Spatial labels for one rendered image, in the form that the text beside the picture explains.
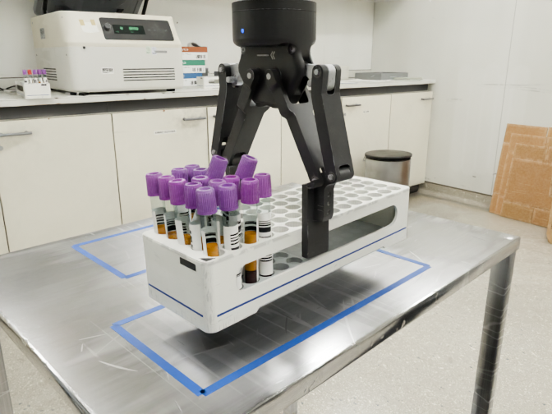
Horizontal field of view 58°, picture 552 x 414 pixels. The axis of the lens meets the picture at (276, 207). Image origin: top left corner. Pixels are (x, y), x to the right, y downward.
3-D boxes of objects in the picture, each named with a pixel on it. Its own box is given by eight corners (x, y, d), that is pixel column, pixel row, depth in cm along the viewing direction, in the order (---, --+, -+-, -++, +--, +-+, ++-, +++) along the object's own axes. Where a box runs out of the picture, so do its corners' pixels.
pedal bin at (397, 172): (393, 230, 316) (397, 158, 303) (349, 216, 345) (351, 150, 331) (421, 221, 335) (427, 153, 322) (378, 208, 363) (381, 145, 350)
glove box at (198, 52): (172, 59, 285) (171, 41, 282) (163, 59, 294) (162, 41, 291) (209, 59, 299) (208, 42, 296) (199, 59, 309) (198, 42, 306)
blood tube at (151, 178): (181, 287, 46) (166, 172, 43) (165, 293, 45) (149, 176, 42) (173, 282, 48) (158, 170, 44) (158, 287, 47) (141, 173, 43)
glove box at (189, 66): (170, 73, 286) (169, 60, 284) (160, 72, 295) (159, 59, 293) (205, 72, 300) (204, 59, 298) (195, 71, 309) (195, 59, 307)
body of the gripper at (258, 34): (338, -1, 43) (335, 107, 46) (271, 6, 49) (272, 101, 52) (278, -8, 38) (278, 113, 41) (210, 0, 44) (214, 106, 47)
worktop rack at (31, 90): (52, 98, 207) (49, 82, 206) (25, 98, 202) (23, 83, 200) (40, 94, 231) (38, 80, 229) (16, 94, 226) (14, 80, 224)
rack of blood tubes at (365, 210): (209, 335, 40) (204, 264, 38) (145, 294, 46) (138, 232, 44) (408, 236, 59) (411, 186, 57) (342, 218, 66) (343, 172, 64)
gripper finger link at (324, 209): (324, 163, 44) (351, 167, 42) (324, 216, 46) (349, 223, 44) (313, 165, 43) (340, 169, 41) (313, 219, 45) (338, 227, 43)
